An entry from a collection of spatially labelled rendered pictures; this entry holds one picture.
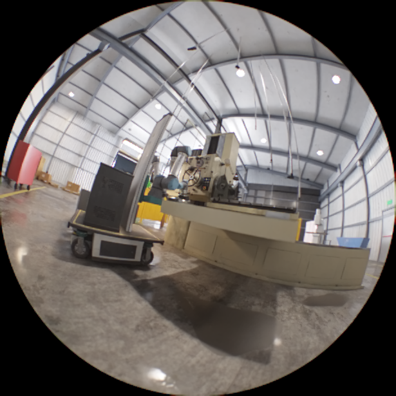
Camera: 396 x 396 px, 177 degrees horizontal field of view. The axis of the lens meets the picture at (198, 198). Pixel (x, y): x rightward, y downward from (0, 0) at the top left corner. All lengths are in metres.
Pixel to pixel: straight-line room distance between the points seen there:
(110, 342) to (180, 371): 0.30
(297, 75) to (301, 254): 7.61
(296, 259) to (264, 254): 0.46
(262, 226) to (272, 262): 1.24
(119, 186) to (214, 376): 1.34
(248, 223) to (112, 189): 1.03
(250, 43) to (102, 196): 7.74
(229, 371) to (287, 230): 0.72
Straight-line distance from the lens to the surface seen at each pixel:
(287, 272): 1.92
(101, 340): 0.71
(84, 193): 2.04
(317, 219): 7.21
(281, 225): 0.67
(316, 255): 1.98
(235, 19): 7.61
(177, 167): 1.27
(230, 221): 0.71
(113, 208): 1.16
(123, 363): 0.66
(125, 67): 10.76
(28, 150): 3.56
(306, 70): 7.95
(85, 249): 1.26
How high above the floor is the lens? 0.62
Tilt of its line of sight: 10 degrees up
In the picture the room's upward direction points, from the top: 14 degrees clockwise
